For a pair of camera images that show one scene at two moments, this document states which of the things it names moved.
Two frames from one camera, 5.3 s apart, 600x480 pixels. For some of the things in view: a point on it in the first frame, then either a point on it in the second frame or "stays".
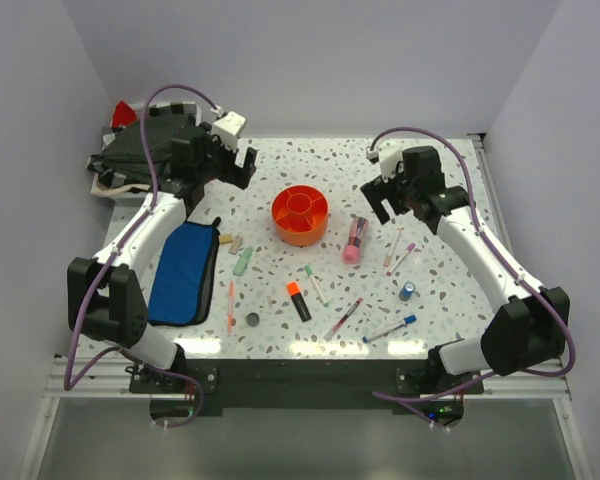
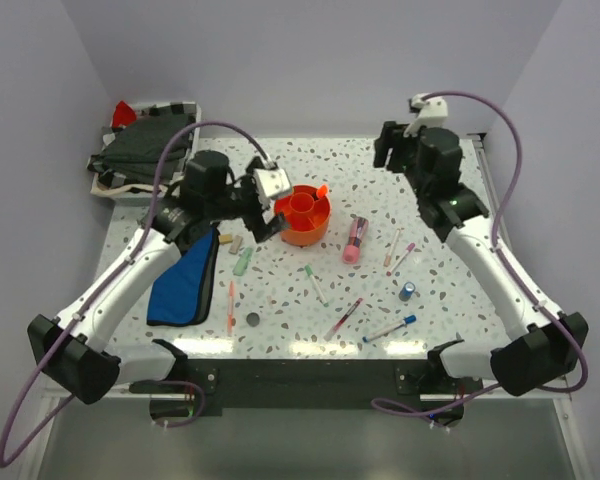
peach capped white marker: x=394 y=243 stays
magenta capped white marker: x=409 y=249 stays
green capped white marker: x=310 y=272 stays
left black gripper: x=235 y=175 → x=261 y=230
